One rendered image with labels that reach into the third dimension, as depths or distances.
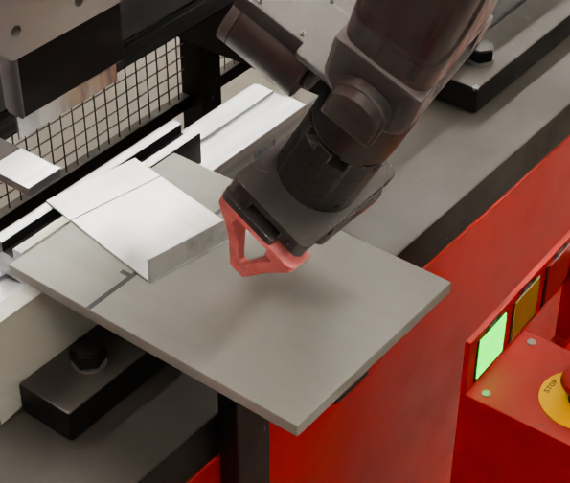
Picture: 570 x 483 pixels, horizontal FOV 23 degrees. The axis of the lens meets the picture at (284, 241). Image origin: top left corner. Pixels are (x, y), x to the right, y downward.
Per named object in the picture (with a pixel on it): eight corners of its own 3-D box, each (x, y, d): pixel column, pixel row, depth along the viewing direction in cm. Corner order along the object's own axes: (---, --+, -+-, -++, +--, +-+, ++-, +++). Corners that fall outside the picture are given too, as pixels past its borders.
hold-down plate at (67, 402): (72, 443, 104) (68, 414, 102) (21, 411, 106) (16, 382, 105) (314, 245, 122) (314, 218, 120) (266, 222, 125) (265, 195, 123)
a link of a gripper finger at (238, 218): (182, 250, 95) (229, 177, 88) (248, 199, 99) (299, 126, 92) (251, 322, 94) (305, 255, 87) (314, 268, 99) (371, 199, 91)
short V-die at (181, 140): (25, 285, 103) (21, 253, 102) (-3, 268, 105) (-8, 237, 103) (201, 162, 116) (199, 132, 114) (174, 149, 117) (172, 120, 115)
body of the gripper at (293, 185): (222, 191, 89) (265, 126, 83) (319, 119, 95) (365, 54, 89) (293, 264, 88) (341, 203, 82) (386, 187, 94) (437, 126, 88)
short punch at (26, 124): (29, 144, 98) (12, 25, 93) (9, 134, 99) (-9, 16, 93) (125, 84, 105) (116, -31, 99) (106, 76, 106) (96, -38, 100)
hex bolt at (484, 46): (485, 69, 140) (486, 55, 139) (461, 60, 141) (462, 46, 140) (499, 57, 141) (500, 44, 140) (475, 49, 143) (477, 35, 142)
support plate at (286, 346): (297, 437, 88) (297, 426, 88) (10, 274, 101) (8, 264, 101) (450, 292, 100) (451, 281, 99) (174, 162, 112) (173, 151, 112)
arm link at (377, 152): (411, 127, 79) (455, 75, 83) (317, 50, 79) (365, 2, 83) (360, 191, 84) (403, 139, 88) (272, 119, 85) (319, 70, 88)
